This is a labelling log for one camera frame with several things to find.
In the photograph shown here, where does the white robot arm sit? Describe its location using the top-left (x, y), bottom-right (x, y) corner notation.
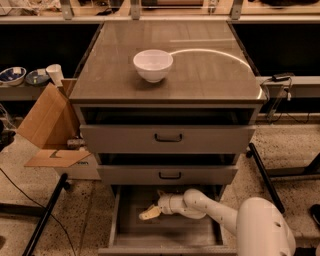
top-left (139, 189), bottom-right (296, 256)

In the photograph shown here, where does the grey middle drawer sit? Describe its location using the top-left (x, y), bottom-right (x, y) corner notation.
top-left (97, 154), bottom-right (237, 185)

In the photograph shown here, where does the brown cardboard box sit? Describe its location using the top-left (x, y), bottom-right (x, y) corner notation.
top-left (17, 83), bottom-right (90, 168)

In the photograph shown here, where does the black power adapter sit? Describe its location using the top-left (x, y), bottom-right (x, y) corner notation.
top-left (271, 72), bottom-right (294, 82)

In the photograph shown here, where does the grey drawer cabinet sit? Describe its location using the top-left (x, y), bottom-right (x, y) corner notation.
top-left (70, 21), bottom-right (266, 197)

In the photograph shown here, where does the black right stand leg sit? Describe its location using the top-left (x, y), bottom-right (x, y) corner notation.
top-left (246, 143), bottom-right (285, 213)

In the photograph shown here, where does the grey top drawer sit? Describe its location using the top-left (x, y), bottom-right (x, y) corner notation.
top-left (79, 107), bottom-right (257, 155)

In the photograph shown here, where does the black left stand leg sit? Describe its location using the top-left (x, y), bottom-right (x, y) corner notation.
top-left (22, 173), bottom-right (68, 256)

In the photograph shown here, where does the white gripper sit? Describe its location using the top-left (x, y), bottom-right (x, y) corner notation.
top-left (139, 190), bottom-right (185, 221)

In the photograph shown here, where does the black floor cable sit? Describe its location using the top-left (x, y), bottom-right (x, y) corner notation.
top-left (0, 166), bottom-right (78, 256)

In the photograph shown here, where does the grey drawer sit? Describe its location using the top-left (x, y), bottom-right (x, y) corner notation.
top-left (98, 185), bottom-right (236, 256)
top-left (79, 107), bottom-right (257, 155)
top-left (97, 154), bottom-right (237, 185)

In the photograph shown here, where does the grey bottom drawer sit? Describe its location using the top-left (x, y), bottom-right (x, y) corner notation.
top-left (98, 185), bottom-right (236, 256)

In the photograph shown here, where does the white ceramic bowl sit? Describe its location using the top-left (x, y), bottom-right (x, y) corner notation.
top-left (133, 49), bottom-right (173, 83)

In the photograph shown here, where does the black stand leg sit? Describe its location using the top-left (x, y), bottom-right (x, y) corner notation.
top-left (246, 143), bottom-right (285, 213)
top-left (22, 173), bottom-right (68, 256)

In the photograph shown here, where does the blue patterned bowl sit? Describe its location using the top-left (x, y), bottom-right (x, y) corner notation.
top-left (0, 67), bottom-right (26, 86)

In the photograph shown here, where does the white paper cup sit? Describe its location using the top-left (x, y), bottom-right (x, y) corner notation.
top-left (46, 64), bottom-right (64, 86)

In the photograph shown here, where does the white box under cardboard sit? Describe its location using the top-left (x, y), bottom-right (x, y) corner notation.
top-left (55, 155), bottom-right (100, 180)

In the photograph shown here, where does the blue patterned plate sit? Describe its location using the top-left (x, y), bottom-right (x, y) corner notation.
top-left (25, 69), bottom-right (50, 87)

